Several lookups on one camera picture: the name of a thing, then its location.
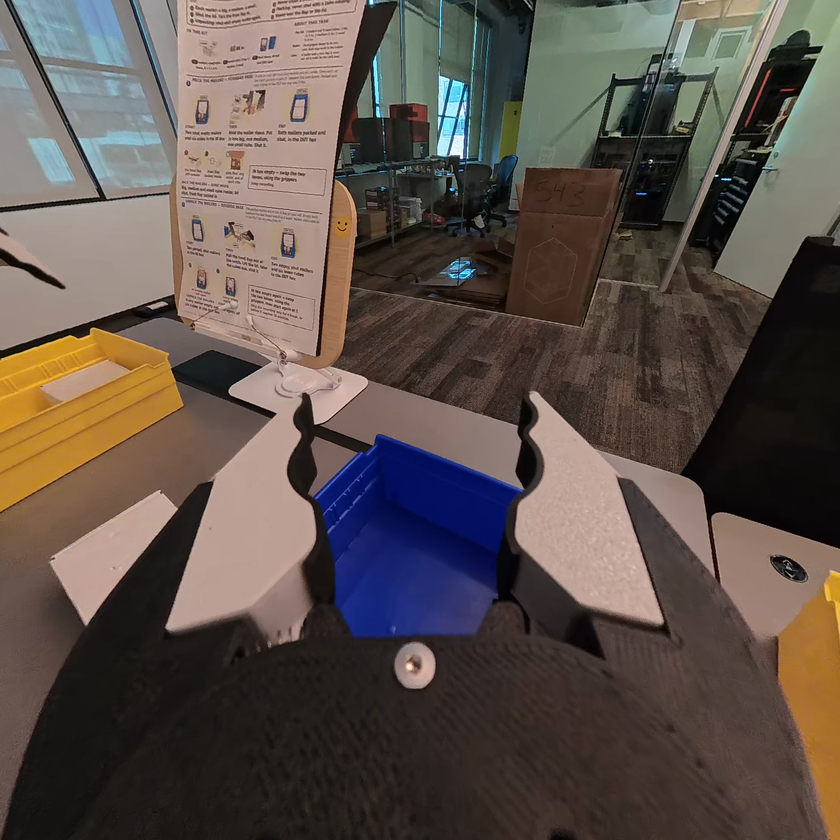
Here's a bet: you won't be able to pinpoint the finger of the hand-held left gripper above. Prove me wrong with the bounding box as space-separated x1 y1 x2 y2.
0 226 68 291

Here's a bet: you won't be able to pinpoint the yellow plastic bin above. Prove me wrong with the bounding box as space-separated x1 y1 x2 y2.
0 327 185 513
776 570 840 840

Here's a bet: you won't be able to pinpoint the metal storage shelf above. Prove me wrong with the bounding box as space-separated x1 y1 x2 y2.
335 101 460 253

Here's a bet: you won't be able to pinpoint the black swivel chair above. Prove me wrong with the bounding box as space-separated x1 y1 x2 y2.
453 155 519 238

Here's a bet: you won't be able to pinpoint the instruction sheet on board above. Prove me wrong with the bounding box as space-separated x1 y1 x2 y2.
169 174 358 371

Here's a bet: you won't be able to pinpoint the yellow cabinet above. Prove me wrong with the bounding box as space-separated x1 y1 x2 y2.
502 100 525 162

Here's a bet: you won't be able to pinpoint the flattened cardboard sheets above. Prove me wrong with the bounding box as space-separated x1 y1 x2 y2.
419 255 521 307

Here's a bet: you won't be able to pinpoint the blue plastic bin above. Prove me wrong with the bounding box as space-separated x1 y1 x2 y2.
315 433 526 639

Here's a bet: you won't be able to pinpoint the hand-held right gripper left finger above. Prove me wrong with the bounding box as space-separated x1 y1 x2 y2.
164 391 338 649

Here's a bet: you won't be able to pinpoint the white cardboard box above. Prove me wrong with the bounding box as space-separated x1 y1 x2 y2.
39 357 132 404
49 489 179 626

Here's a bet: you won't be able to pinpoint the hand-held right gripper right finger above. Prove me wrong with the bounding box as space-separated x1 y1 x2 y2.
495 389 666 644

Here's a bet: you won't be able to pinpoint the large brown cardboard box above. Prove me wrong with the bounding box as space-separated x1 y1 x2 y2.
505 167 624 327

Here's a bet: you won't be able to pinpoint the printed instruction sheet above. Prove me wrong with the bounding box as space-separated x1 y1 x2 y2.
176 0 368 358

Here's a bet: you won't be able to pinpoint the black pad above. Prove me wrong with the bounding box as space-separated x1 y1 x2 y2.
172 350 277 413

